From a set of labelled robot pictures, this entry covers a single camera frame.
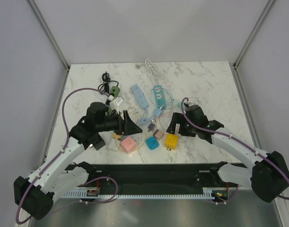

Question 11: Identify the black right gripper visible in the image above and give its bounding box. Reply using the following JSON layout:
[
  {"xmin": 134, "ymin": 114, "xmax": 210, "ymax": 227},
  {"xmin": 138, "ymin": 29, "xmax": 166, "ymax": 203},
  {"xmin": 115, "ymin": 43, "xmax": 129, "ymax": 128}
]
[{"xmin": 166, "ymin": 112, "xmax": 197, "ymax": 137}]

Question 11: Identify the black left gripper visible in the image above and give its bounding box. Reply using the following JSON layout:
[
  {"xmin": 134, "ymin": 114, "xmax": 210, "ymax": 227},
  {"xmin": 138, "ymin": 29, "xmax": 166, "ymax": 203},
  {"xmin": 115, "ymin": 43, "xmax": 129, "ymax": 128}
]
[{"xmin": 96, "ymin": 110, "xmax": 142, "ymax": 136}]

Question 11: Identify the pink cube socket adapter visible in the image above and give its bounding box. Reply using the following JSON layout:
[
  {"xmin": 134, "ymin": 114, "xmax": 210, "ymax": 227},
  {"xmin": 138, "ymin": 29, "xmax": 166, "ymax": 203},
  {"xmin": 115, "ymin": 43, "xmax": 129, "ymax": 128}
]
[{"xmin": 120, "ymin": 136, "xmax": 137, "ymax": 154}]

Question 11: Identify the yellow charger plug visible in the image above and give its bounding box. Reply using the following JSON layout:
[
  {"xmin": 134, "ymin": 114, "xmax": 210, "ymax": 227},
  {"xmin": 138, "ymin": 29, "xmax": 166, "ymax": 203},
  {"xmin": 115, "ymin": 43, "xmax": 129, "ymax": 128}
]
[{"xmin": 113, "ymin": 133, "xmax": 121, "ymax": 140}]

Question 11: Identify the yellow charging cable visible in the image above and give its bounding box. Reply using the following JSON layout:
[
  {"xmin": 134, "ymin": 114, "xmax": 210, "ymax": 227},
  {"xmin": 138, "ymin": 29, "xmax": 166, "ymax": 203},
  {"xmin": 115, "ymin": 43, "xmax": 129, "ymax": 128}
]
[{"xmin": 116, "ymin": 107, "xmax": 146, "ymax": 152}]

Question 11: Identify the grey charger plug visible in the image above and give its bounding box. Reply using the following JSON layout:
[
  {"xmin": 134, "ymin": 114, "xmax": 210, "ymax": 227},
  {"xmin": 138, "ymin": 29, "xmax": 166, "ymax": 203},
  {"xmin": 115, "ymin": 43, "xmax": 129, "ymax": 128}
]
[{"xmin": 147, "ymin": 120, "xmax": 156, "ymax": 132}]

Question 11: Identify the white charger block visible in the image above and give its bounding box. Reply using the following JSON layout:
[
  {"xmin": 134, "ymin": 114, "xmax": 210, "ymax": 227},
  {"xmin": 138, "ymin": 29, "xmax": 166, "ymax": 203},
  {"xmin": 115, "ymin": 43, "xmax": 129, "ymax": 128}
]
[{"xmin": 108, "ymin": 139, "xmax": 119, "ymax": 152}]

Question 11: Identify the pink plug adapter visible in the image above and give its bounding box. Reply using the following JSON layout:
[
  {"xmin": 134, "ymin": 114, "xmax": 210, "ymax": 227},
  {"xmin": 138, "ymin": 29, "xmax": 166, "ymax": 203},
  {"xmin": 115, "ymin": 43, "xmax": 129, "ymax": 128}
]
[{"xmin": 153, "ymin": 130, "xmax": 164, "ymax": 140}]

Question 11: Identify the teal power strip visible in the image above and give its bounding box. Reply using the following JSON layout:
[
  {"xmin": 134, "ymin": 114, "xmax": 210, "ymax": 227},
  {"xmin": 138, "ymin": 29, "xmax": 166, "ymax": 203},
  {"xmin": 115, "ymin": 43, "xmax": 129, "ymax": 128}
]
[{"xmin": 153, "ymin": 85, "xmax": 166, "ymax": 110}]

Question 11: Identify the yellow cube socket hub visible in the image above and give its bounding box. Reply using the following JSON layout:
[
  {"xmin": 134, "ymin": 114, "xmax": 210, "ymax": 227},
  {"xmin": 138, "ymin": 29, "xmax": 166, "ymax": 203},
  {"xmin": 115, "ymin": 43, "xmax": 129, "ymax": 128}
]
[{"xmin": 164, "ymin": 133, "xmax": 179, "ymax": 150}]

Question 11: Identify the light blue power strip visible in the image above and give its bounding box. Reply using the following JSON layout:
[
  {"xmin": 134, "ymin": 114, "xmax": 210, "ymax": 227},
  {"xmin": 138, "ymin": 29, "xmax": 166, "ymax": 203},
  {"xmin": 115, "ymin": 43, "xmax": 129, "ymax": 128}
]
[{"xmin": 131, "ymin": 84, "xmax": 149, "ymax": 110}]

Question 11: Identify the blue plug adapter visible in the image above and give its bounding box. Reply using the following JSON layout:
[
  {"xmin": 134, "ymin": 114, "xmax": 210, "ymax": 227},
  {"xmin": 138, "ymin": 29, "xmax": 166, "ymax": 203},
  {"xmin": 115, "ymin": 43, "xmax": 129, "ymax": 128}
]
[{"xmin": 145, "ymin": 136, "xmax": 159, "ymax": 150}]

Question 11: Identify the black cube plug adapter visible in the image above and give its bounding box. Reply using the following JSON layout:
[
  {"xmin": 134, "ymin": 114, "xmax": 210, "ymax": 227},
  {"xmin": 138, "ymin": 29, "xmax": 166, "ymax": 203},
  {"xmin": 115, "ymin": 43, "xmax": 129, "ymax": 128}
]
[{"xmin": 89, "ymin": 134, "xmax": 106, "ymax": 150}]

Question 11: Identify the green power strip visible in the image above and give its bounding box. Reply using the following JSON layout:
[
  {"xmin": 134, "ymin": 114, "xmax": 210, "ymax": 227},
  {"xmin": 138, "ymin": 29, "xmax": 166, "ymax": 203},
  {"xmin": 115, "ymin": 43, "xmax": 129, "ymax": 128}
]
[{"xmin": 110, "ymin": 86, "xmax": 120, "ymax": 97}]

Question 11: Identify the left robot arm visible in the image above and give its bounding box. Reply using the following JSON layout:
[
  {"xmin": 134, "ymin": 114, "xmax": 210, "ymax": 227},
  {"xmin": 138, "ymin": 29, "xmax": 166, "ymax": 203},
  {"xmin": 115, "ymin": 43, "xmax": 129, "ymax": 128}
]
[{"xmin": 14, "ymin": 102, "xmax": 143, "ymax": 220}]

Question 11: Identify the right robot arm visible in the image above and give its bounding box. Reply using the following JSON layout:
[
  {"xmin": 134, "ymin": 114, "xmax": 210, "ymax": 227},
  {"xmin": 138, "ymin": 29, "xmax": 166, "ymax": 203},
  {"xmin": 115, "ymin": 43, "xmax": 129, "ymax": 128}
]
[{"xmin": 166, "ymin": 105, "xmax": 289, "ymax": 203}]

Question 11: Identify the light blue thin cable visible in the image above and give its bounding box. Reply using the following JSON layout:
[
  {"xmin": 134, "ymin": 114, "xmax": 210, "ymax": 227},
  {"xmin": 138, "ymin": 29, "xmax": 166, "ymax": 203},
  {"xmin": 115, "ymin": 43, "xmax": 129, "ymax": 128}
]
[{"xmin": 150, "ymin": 88, "xmax": 202, "ymax": 114}]

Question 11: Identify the light blue power cord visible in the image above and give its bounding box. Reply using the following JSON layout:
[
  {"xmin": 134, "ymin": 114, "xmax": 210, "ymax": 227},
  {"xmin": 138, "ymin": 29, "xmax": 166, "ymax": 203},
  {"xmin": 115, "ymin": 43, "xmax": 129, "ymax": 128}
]
[{"xmin": 137, "ymin": 107, "xmax": 151, "ymax": 128}]

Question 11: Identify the pink thin cable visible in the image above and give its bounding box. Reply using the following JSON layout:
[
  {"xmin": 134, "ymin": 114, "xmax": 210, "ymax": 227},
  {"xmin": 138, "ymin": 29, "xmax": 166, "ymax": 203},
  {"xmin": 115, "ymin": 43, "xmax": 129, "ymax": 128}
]
[{"xmin": 156, "ymin": 111, "xmax": 176, "ymax": 133}]

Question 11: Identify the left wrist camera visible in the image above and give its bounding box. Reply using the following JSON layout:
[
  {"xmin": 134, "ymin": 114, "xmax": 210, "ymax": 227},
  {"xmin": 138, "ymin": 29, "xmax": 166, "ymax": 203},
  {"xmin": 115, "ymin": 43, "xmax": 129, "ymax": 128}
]
[{"xmin": 107, "ymin": 95, "xmax": 124, "ymax": 113}]

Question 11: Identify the black power cord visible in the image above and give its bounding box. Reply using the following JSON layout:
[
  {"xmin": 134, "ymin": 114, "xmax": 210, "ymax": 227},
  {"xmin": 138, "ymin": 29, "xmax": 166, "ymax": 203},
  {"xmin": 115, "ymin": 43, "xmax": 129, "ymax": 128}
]
[{"xmin": 97, "ymin": 72, "xmax": 119, "ymax": 95}]

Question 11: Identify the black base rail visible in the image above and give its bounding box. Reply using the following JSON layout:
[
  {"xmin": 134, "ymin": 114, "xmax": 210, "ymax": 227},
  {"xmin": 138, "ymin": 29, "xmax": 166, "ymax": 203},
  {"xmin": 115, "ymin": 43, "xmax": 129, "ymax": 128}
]
[{"xmin": 66, "ymin": 162, "xmax": 236, "ymax": 196}]

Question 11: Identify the white power cord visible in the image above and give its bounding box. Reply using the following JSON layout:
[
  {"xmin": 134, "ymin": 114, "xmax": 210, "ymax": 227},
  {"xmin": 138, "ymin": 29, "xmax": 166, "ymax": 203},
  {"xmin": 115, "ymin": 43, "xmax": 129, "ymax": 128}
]
[{"xmin": 144, "ymin": 59, "xmax": 162, "ymax": 86}]

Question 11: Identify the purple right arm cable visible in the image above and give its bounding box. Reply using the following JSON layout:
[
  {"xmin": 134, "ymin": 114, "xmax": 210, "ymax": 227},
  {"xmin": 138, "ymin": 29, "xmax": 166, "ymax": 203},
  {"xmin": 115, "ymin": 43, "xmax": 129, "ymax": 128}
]
[{"xmin": 181, "ymin": 96, "xmax": 289, "ymax": 205}]

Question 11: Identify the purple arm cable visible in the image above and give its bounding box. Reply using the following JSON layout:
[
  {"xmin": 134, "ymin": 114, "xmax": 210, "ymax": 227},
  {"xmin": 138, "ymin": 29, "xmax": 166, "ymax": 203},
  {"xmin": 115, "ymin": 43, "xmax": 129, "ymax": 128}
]
[
  {"xmin": 181, "ymin": 96, "xmax": 289, "ymax": 205},
  {"xmin": 16, "ymin": 87, "xmax": 119, "ymax": 225}
]

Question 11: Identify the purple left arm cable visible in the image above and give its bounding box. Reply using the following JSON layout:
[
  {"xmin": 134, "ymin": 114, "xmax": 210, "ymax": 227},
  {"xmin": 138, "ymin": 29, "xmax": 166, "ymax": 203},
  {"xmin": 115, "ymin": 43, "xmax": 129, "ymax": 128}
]
[{"xmin": 16, "ymin": 87, "xmax": 119, "ymax": 225}]

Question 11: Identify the white slotted cable duct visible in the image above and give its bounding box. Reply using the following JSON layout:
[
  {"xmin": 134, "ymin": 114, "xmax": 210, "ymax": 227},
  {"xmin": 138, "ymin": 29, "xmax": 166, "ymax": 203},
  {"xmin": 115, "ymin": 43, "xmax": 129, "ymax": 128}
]
[{"xmin": 61, "ymin": 188, "xmax": 228, "ymax": 200}]

